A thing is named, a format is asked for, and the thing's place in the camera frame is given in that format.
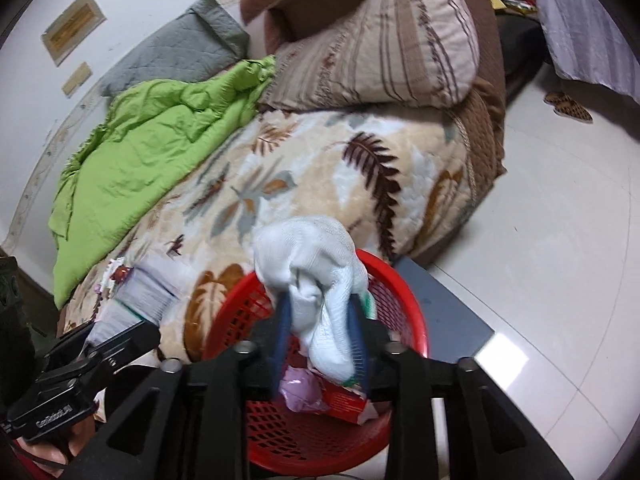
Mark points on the large yellowed wall paper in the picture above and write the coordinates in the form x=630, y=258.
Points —
x=72, y=27

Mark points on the pale striped cloth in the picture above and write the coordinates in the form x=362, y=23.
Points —
x=585, y=35

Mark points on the green quilt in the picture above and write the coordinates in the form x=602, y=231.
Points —
x=150, y=150

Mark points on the pink crumpled wrapper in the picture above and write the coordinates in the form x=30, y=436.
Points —
x=300, y=390

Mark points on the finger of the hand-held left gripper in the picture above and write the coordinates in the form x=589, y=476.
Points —
x=130, y=342
x=70, y=337

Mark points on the grey quilted blanket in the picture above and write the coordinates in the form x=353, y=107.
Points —
x=170, y=45

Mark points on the white knit glove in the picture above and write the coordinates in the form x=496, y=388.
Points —
x=315, y=270

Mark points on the red carton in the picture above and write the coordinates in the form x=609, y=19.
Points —
x=347, y=402

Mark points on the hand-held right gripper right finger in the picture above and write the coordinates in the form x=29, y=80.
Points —
x=358, y=342

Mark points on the patterned brown slipper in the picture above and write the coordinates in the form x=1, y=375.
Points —
x=575, y=111
x=557, y=100

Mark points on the brown bed cover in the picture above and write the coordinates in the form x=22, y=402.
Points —
x=487, y=125

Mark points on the red plastic basket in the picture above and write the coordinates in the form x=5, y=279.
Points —
x=320, y=440

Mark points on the person's left hand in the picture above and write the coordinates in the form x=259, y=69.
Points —
x=82, y=435

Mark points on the striped beige pillow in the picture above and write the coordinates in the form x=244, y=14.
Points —
x=380, y=45

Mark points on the small yellowed wall paper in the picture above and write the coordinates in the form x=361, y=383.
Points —
x=76, y=79

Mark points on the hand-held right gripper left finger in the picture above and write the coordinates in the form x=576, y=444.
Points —
x=281, y=332

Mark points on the teal cartoon tissue packet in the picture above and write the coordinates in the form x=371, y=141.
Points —
x=142, y=290

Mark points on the dark green cabinet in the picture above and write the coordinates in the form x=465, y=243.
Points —
x=17, y=320

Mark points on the grey stool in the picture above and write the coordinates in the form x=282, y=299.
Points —
x=450, y=315

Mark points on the dark low furniture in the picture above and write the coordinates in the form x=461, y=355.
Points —
x=522, y=45

